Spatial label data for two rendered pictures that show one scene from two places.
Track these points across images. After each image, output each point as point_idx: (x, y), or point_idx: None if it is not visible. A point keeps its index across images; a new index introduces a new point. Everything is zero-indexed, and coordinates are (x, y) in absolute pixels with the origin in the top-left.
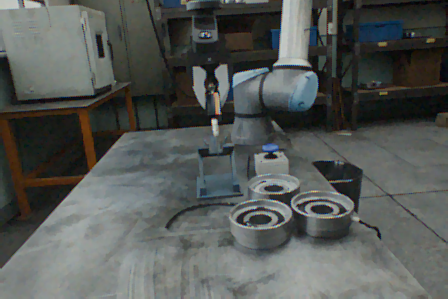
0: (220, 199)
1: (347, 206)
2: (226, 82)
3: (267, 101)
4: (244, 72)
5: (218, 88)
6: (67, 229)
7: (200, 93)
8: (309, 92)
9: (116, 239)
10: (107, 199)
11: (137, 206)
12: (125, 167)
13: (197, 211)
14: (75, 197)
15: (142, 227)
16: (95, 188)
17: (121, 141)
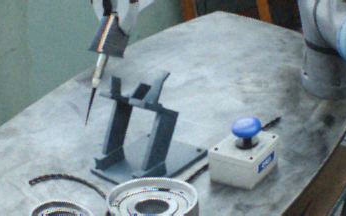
0: (111, 185)
1: None
2: (126, 2)
3: (322, 34)
4: None
5: (117, 9)
6: None
7: (98, 14)
8: None
9: (3, 169)
10: (44, 122)
11: (46, 146)
12: (118, 74)
13: (69, 184)
14: (35, 107)
15: (22, 171)
16: (56, 101)
17: (191, 22)
